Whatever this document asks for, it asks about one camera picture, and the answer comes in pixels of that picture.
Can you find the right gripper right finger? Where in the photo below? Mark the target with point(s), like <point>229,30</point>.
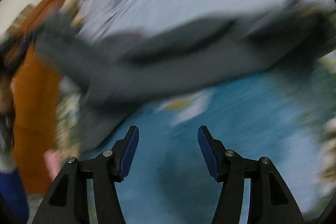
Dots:
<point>270,200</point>

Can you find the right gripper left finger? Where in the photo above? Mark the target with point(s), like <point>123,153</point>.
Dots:
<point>66,201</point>

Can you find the grey sweatshirt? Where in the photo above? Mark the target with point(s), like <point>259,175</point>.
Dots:
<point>124,71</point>

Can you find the teal floral blanket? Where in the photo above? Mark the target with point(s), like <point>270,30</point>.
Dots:
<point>286,113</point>

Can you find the orange wooden bed frame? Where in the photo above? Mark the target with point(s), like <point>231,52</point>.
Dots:
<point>36,96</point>

